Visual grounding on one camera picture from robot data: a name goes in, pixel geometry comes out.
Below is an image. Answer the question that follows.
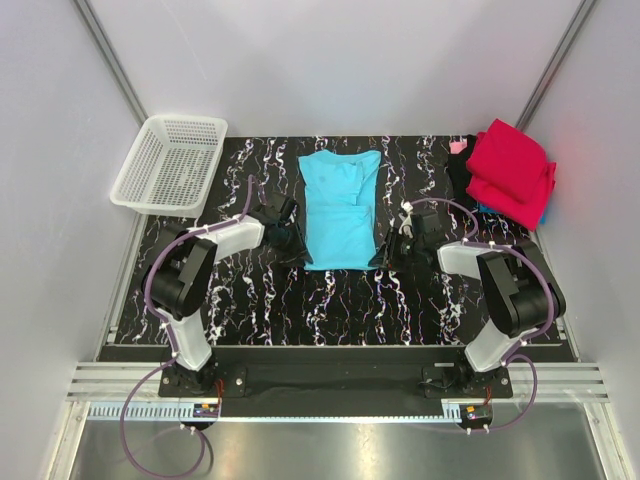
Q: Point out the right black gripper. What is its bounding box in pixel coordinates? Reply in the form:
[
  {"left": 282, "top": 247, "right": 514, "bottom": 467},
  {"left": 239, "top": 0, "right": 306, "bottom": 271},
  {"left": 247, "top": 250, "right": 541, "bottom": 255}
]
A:
[{"left": 368, "top": 227, "right": 424, "bottom": 273}]

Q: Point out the cyan t shirt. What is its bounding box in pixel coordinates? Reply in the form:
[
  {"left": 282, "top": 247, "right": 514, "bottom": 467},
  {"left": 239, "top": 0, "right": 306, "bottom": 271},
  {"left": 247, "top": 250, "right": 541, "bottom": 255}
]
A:
[{"left": 298, "top": 150, "right": 381, "bottom": 271}]

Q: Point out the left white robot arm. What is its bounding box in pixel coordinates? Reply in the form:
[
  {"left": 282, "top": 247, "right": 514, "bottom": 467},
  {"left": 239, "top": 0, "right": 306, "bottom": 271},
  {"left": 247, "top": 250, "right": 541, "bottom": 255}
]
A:
[{"left": 141, "top": 193, "right": 312, "bottom": 396}]

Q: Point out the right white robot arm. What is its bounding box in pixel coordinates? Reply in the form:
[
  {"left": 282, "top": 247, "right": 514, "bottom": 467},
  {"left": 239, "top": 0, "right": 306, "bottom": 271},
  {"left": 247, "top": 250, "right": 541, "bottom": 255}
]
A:
[{"left": 369, "top": 213, "right": 566, "bottom": 397}]

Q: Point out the folded blue t shirt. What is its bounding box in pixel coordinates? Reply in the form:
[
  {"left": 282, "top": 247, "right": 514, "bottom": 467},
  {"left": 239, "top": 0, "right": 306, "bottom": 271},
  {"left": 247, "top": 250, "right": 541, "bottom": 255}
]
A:
[{"left": 478, "top": 204, "right": 547, "bottom": 225}]

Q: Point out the folded black t shirt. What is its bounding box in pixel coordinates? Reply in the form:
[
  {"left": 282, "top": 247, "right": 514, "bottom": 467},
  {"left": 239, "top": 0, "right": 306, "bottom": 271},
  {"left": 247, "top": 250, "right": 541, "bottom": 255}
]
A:
[{"left": 446, "top": 135, "right": 477, "bottom": 211}]

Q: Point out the white plastic basket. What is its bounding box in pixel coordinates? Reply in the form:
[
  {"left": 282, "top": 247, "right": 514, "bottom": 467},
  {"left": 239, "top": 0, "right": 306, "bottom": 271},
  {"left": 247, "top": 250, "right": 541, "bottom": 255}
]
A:
[{"left": 110, "top": 114, "right": 228, "bottom": 218}]

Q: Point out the pink paper tag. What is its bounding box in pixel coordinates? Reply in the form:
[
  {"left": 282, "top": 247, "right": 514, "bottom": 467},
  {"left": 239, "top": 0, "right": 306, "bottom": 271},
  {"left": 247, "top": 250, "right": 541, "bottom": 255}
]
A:
[{"left": 449, "top": 139, "right": 468, "bottom": 155}]

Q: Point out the folded red t shirt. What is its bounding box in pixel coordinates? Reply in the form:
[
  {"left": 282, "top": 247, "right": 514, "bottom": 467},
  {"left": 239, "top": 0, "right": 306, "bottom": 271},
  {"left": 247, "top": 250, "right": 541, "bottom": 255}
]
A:
[{"left": 467, "top": 119, "right": 556, "bottom": 230}]

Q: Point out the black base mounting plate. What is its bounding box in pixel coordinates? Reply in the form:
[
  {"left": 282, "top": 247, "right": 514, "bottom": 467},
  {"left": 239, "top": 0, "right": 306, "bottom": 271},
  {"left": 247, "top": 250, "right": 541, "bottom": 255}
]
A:
[{"left": 159, "top": 346, "right": 513, "bottom": 420}]

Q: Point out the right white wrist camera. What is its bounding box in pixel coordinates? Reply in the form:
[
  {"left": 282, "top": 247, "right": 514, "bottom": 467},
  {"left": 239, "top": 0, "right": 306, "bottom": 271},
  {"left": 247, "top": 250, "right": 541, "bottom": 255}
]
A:
[{"left": 398, "top": 201, "right": 414, "bottom": 239}]

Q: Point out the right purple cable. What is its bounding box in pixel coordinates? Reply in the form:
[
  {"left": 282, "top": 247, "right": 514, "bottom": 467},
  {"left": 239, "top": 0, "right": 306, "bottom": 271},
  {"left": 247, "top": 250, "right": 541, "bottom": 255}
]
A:
[{"left": 404, "top": 197, "right": 559, "bottom": 435}]

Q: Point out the purple cable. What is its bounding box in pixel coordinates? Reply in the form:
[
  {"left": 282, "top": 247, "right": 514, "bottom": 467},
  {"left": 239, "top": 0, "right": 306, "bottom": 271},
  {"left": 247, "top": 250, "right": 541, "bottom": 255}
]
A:
[
  {"left": 119, "top": 174, "right": 261, "bottom": 476},
  {"left": 404, "top": 197, "right": 559, "bottom": 435}
]

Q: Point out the left corner metal post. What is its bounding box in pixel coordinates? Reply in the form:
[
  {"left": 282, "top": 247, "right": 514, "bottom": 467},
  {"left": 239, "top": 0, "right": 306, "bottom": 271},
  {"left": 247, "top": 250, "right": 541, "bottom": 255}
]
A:
[{"left": 71, "top": 0, "right": 148, "bottom": 125}]

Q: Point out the corner metal post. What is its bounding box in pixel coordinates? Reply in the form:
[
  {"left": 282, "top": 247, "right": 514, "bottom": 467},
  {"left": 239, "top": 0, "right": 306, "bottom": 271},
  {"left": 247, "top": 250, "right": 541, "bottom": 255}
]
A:
[
  {"left": 515, "top": 0, "right": 599, "bottom": 131},
  {"left": 71, "top": 0, "right": 148, "bottom": 125}
]

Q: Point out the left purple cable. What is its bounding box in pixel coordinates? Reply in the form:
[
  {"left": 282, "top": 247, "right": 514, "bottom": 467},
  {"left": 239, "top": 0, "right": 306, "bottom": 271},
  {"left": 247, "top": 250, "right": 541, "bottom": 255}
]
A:
[{"left": 119, "top": 174, "right": 261, "bottom": 476}]

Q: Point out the right corner metal post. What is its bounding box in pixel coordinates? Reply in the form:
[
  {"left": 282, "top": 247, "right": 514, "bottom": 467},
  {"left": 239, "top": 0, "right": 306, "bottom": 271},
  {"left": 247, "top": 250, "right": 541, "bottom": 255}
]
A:
[{"left": 515, "top": 0, "right": 599, "bottom": 131}]

